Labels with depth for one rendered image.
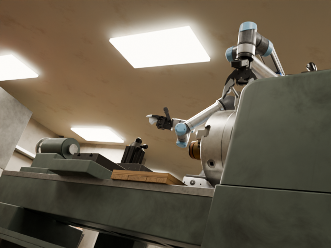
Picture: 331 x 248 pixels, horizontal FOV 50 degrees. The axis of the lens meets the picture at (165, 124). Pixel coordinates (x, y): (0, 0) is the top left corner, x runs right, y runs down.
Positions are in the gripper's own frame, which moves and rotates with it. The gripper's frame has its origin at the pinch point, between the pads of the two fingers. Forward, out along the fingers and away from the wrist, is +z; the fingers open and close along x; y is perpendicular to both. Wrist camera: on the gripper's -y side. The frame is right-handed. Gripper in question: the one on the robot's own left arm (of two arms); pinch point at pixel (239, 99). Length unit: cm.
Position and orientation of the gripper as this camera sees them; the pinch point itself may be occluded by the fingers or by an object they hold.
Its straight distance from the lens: 151.4
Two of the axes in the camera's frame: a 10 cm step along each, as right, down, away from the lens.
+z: -1.4, 9.6, -2.3
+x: -9.0, -0.3, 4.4
